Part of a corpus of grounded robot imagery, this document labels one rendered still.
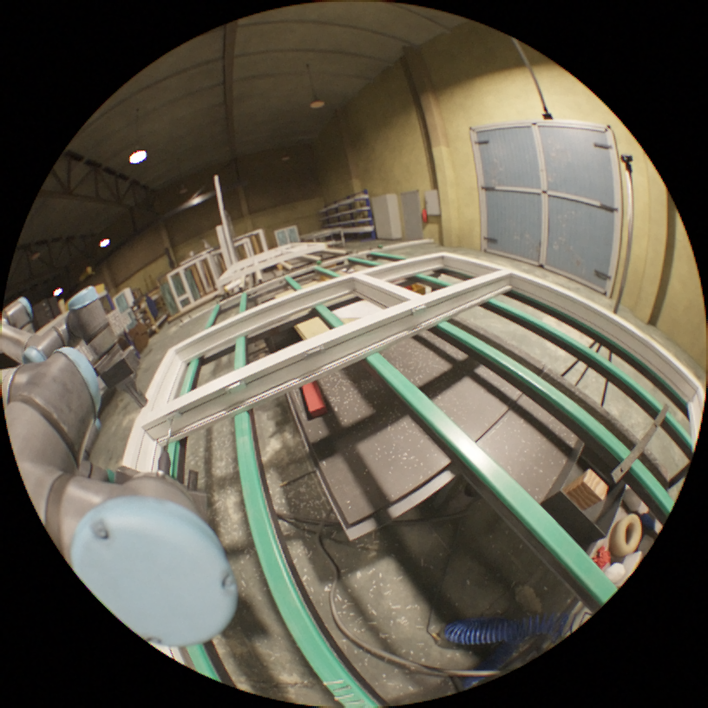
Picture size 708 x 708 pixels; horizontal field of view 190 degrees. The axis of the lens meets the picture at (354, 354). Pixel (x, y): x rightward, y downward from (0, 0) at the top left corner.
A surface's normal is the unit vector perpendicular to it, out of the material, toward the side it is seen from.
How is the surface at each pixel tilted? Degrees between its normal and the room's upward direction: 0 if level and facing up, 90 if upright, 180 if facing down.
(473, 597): 0
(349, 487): 0
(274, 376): 90
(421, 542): 0
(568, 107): 90
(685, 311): 90
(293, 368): 90
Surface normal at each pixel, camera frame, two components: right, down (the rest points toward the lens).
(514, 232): -0.88, 0.39
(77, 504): 0.30, -0.95
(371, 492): -0.17, -0.79
